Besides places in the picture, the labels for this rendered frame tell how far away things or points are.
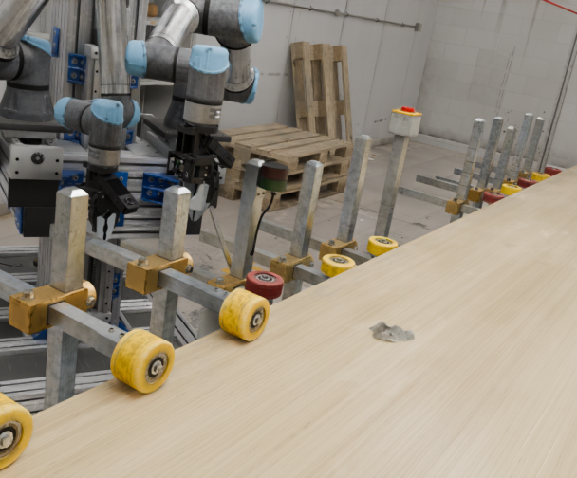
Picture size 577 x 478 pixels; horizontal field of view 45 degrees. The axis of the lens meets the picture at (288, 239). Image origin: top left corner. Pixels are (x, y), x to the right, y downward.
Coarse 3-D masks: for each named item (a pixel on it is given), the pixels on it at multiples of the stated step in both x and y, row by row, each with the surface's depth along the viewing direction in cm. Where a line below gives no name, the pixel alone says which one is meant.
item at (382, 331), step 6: (378, 324) 134; (384, 324) 134; (372, 330) 134; (378, 330) 134; (384, 330) 134; (390, 330) 133; (396, 330) 133; (402, 330) 133; (408, 330) 134; (372, 336) 132; (378, 336) 131; (384, 336) 131; (390, 336) 131; (396, 336) 132; (402, 336) 132; (408, 336) 134; (414, 336) 134
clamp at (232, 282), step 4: (220, 276) 156; (224, 276) 157; (228, 276) 157; (232, 276) 158; (212, 280) 154; (224, 280) 155; (228, 280) 155; (232, 280) 155; (236, 280) 156; (240, 280) 156; (244, 280) 157; (208, 284) 153; (212, 284) 152; (216, 284) 152; (224, 284) 153; (228, 284) 153; (232, 284) 153; (236, 284) 154; (240, 284) 155; (244, 284) 157; (224, 288) 151; (228, 288) 152; (232, 288) 153
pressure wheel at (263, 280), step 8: (256, 272) 152; (264, 272) 153; (248, 280) 149; (256, 280) 148; (264, 280) 150; (272, 280) 150; (280, 280) 150; (248, 288) 149; (256, 288) 147; (264, 288) 147; (272, 288) 147; (280, 288) 149; (264, 296) 147; (272, 296) 148
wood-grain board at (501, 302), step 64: (576, 192) 306; (384, 256) 179; (448, 256) 188; (512, 256) 197; (576, 256) 208; (320, 320) 136; (384, 320) 140; (448, 320) 146; (512, 320) 152; (576, 320) 158; (192, 384) 106; (256, 384) 109; (320, 384) 112; (384, 384) 115; (448, 384) 119; (512, 384) 123; (576, 384) 127; (64, 448) 87; (128, 448) 89; (192, 448) 91; (256, 448) 93; (320, 448) 96; (384, 448) 98; (448, 448) 101; (512, 448) 103; (576, 448) 106
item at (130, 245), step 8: (128, 240) 172; (128, 248) 169; (136, 248) 168; (144, 248) 168; (152, 248) 169; (144, 256) 167; (192, 272) 159; (200, 272) 159; (208, 272) 160; (200, 280) 158; (208, 280) 157
